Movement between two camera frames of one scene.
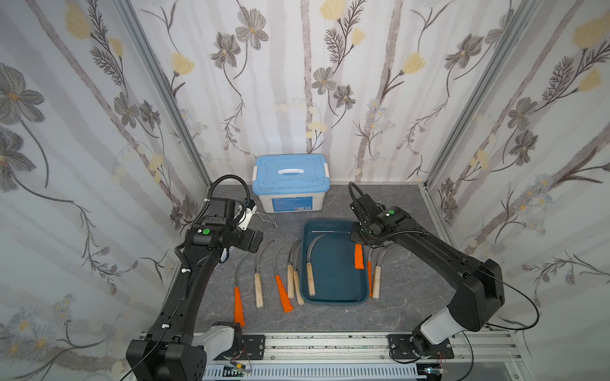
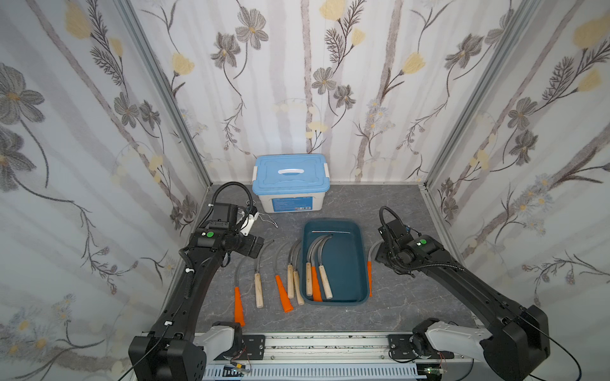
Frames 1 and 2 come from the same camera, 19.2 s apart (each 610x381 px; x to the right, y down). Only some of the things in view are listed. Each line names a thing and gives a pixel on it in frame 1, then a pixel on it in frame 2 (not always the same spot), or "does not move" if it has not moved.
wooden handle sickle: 376,279 -> 328,293
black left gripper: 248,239 does not move
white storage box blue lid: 291,182 does not move
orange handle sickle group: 358,256 -> 316,290
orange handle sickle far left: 238,309 does not move
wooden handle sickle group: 311,285 does not move
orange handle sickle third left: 285,303 does not move
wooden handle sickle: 259,293 does not move
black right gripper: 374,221 -> 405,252
